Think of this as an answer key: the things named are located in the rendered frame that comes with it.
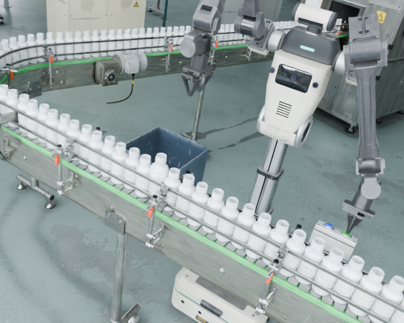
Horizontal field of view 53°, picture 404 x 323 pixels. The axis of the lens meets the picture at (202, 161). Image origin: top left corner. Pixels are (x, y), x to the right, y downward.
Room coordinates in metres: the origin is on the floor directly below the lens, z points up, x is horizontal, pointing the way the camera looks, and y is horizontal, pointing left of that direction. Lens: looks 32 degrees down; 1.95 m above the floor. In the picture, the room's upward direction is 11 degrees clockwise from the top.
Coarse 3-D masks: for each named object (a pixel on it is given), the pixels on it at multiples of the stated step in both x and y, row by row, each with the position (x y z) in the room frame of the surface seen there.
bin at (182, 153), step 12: (156, 132) 1.87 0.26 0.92; (168, 132) 1.85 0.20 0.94; (132, 144) 1.69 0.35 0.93; (144, 144) 1.78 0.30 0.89; (156, 144) 1.88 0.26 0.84; (168, 144) 1.85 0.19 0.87; (180, 144) 1.82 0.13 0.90; (192, 144) 1.79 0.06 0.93; (168, 156) 1.85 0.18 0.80; (180, 156) 1.81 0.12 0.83; (192, 156) 1.78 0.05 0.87; (204, 156) 1.72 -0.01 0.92; (180, 168) 1.53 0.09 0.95; (192, 168) 1.63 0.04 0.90; (204, 168) 1.75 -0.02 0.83; (96, 216) 1.40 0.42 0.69
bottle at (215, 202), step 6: (216, 192) 1.12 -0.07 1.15; (222, 192) 1.11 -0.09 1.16; (210, 198) 1.11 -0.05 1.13; (216, 198) 1.09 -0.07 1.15; (222, 198) 1.10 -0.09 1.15; (210, 204) 1.08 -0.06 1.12; (216, 204) 1.08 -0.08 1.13; (222, 204) 1.09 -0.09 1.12; (216, 210) 1.08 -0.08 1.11; (204, 216) 1.10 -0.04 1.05; (210, 216) 1.08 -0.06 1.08; (216, 216) 1.08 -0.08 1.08; (204, 222) 1.09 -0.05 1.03; (210, 222) 1.08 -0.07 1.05; (216, 222) 1.08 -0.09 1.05; (204, 228) 1.08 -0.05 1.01; (216, 228) 1.08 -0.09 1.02
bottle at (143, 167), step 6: (144, 156) 1.24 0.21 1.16; (150, 156) 1.23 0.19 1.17; (144, 162) 1.21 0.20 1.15; (150, 162) 1.23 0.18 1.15; (138, 168) 1.21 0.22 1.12; (144, 168) 1.21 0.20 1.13; (144, 174) 1.20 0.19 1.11; (138, 180) 1.20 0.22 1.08; (144, 180) 1.20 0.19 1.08; (138, 186) 1.20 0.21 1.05; (144, 186) 1.20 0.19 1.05; (138, 192) 1.20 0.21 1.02
